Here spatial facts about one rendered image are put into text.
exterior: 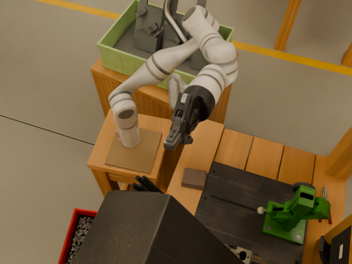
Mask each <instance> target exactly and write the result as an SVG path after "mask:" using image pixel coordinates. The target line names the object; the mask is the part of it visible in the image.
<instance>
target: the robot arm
mask: <svg viewBox="0 0 352 264"><path fill-rule="evenodd" d="M182 26H183V28H184V29H185V31H186V32H187V33H188V34H190V35H191V36H192V37H193V38H191V39H190V40H189V41H187V42H186V43H184V44H181V45H179V46H175V47H170V48H165V49H161V50H159V51H156V52H155V53H154V54H153V55H152V56H151V57H150V58H149V59H148V60H147V61H146V62H145V63H144V64H143V65H142V66H141V67H140V68H139V69H138V70H137V71H136V72H135V73H134V74H133V75H132V76H131V77H129V78H128V79H127V80H126V81H125V82H123V83H122V84H121V85H120V86H118V87H117V88H116V89H115V90H113V91H112V93H111V94H110V95H109V97H108V101H109V104H110V107H111V109H112V112H113V115H114V119H115V123H116V127H117V130H116V133H117V136H118V139H119V141H120V142H121V143H122V144H123V145H124V146H125V147H128V148H133V147H135V146H137V145H138V144H139V143H140V141H141V135H140V130H139V125H138V112H137V107H136V104H135V102H134V99H133V97H132V95H133V94H134V93H135V92H136V91H137V90H138V89H139V88H140V87H142V86H148V85H155V84H159V83H161V82H162V81H163V80H164V79H166V78H167V77H168V76H169V75H170V74H171V73H172V72H173V71H174V70H175V69H176V68H177V67H178V66H179V65H180V64H181V63H182V62H183V61H184V60H186V59H187V58H188V57H189V56H190V55H192V54H193V53H195V52H196V51H197V50H199V49H200V50H201V52H202V54H203V56H204V58H205V59H206V60H207V61H208V62H209V65H207V66H205V67H204V68H203V69H202V70H201V71H200V72H199V73H198V75H197V76H196V77H195V79H194V80H193V81H192V82H191V83H190V84H189V85H187V84H185V83H184V81H183V80H182V78H181V77H180V76H179V75H178V74H176V73H172V74H171V75H170V76H169V77H168V97H169V105H170V108H171V109H172V110H174V112H173V115H172V118H171V121H172V122H173V124H172V126H171V131H170V132H169V134H168V135H167V137H166V138H165V140H164V141H163V146H164V149H168V150H174V149H175V148H176V146H177V145H178V143H180V144H183V145H188V144H192V142H193V138H192V136H191V132H192V131H194V130H195V128H196V126H197V125H198V123H199V122H202V121H205V120H207V119H208V118H209V116H210V115H211V113H212V111H213V109H214V108H215V106H216V104H217V102H218V100H219V98H220V95H221V93H222V92H223V90H224V88H226V87H227V86H229V85H230V84H232V83H233V82H234V81H235V80H236V78H237V74H238V66H237V53H236V48H235V46H234V44H233V43H231V42H228V41H225V40H224V39H223V37H222V36H221V35H220V34H219V33H218V30H219V23H218V21H217V20H216V19H215V18H214V17H213V16H212V15H211V14H210V13H209V12H208V11H207V10H206V9H205V8H204V7H202V6H200V5H195V6H193V7H191V8H190V9H189V10H188V11H187V12H186V14H185V15H184V17H183V19H182Z"/></svg>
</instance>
